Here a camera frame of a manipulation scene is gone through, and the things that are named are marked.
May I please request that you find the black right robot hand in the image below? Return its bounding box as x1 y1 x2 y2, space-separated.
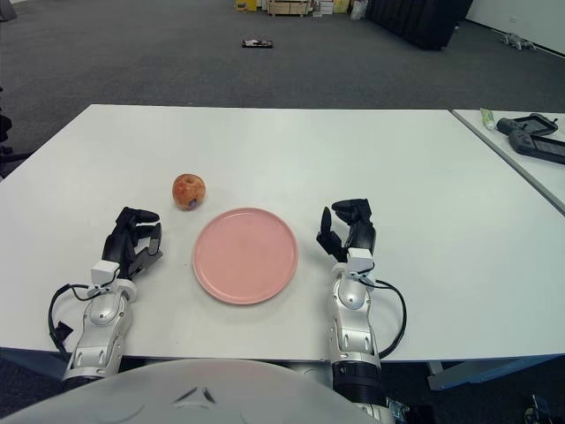
315 198 378 265

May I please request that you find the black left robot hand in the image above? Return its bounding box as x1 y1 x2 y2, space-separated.
100 205 165 281

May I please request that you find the red yellow apple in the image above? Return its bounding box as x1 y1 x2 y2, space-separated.
171 173 207 212

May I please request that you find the pink round plate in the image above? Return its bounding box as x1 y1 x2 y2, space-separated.
192 207 299 307

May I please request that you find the black office chair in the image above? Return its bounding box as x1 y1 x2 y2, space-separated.
0 86 27 178

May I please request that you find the blue grey table foot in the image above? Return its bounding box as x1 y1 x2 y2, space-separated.
426 356 565 392

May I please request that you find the grey robot torso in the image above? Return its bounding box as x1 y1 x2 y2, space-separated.
0 357 389 424

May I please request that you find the white side table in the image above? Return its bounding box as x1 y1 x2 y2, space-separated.
451 108 565 217

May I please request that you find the large black handheld controller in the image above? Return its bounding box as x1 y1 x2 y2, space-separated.
508 130 565 166

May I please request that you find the black handheld controller with antenna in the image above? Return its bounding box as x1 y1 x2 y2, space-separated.
495 113 560 137

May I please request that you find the black cabinet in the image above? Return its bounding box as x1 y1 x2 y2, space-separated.
365 0 474 51

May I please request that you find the wooden crate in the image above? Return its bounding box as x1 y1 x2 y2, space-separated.
267 0 310 18

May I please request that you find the black caster wheel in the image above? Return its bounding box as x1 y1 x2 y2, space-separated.
523 394 548 424

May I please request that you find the grey robot dog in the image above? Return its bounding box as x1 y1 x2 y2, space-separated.
500 32 537 51

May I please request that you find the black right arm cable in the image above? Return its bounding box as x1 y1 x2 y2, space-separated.
361 273 407 359

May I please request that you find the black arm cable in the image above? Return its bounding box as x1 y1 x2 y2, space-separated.
361 273 407 359
47 282 107 354

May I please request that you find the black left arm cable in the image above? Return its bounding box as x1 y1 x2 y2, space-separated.
47 282 107 354

